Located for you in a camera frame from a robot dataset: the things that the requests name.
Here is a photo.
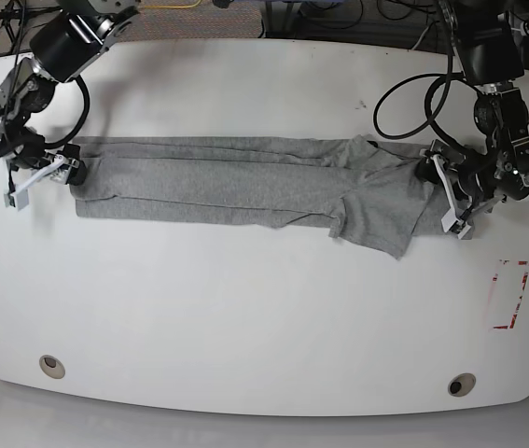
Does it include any white wrist camera mount image-right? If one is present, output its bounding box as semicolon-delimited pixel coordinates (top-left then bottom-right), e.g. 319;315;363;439
420;139;510;242

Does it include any grey T-shirt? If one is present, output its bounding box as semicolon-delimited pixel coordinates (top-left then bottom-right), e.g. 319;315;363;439
71;135;449;259

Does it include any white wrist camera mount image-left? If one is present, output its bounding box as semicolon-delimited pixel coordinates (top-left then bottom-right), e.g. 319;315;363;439
1;152;81;211

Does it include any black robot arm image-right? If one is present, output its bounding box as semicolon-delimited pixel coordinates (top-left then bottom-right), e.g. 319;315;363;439
378;1;529;205

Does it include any black tripod stand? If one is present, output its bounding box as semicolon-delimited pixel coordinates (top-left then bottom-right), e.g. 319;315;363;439
0;1;60;55

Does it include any table cable grommet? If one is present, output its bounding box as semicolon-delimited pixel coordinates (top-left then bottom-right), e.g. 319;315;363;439
448;372;476;398
39;355;65;380

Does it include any right table cable grommet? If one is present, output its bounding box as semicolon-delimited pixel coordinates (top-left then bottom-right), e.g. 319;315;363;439
448;372;476;398

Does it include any red tape rectangle marking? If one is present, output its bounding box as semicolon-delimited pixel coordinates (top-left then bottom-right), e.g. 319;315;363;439
487;259;529;330

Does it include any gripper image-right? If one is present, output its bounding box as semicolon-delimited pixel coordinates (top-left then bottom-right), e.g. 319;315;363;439
414;158;495;201

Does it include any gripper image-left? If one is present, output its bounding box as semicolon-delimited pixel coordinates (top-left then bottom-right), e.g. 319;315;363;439
9;139;88;186

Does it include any left table cable grommet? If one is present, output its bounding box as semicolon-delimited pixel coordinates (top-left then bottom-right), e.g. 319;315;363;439
39;355;65;380

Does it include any yellow cable on floor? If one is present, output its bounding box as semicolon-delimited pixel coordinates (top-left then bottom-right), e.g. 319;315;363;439
145;0;202;13

